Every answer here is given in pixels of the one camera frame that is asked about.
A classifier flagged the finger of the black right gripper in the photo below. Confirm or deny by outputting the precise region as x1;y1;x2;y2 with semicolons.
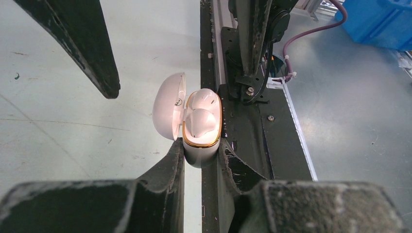
235;0;272;77
16;0;120;99

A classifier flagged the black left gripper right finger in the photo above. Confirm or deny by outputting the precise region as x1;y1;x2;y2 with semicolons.
217;139;407;233

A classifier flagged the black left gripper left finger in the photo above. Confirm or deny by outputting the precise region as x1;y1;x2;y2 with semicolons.
0;139;185;233

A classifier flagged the white stem earbud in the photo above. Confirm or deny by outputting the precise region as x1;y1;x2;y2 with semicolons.
188;88;219;110
185;109;217;138

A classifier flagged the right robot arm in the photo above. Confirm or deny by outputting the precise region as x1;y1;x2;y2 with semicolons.
17;0;296;99

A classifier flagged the blue plastic bin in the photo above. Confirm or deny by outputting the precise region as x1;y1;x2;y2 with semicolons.
343;0;412;51

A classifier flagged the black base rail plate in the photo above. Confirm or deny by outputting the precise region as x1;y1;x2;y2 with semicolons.
200;0;312;233

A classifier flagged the white cable duct strip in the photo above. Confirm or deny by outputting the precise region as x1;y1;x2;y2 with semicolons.
266;77;318;182

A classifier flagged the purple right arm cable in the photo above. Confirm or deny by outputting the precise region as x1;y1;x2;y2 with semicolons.
282;0;348;83

